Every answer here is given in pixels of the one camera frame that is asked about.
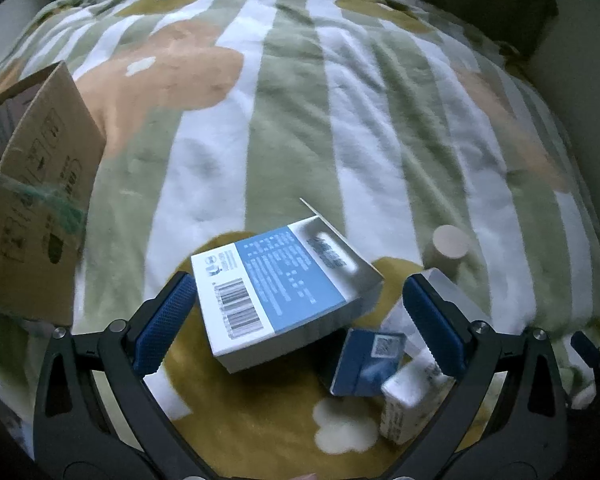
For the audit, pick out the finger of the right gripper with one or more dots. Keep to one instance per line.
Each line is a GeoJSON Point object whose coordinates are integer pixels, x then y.
{"type": "Point", "coordinates": [584, 347]}

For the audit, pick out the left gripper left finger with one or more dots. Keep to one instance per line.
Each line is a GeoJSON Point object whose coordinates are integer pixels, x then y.
{"type": "Point", "coordinates": [94, 416]}

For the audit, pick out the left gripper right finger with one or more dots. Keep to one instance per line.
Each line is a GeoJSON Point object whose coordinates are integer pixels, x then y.
{"type": "Point", "coordinates": [506, 415]}

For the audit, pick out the white printed small box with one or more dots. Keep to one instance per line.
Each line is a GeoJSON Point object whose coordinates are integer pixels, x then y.
{"type": "Point", "coordinates": [412, 396]}

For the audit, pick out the clear plastic case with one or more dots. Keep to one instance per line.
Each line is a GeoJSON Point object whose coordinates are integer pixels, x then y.
{"type": "Point", "coordinates": [424, 314]}

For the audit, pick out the small dark blue box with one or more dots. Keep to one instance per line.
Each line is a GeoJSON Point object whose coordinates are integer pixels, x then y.
{"type": "Point", "coordinates": [367, 359]}

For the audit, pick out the beige round cap jar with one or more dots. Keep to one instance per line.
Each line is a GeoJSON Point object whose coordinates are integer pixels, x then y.
{"type": "Point", "coordinates": [446, 250]}

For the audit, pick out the blue white product box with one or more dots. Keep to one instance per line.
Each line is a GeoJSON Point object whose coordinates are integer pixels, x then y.
{"type": "Point", "coordinates": [276, 292]}

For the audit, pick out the striped floral blanket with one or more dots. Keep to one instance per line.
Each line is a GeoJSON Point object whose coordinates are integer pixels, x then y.
{"type": "Point", "coordinates": [220, 119]}

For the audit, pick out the open cardboard box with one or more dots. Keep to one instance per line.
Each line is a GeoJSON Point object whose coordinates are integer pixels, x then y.
{"type": "Point", "coordinates": [50, 150]}

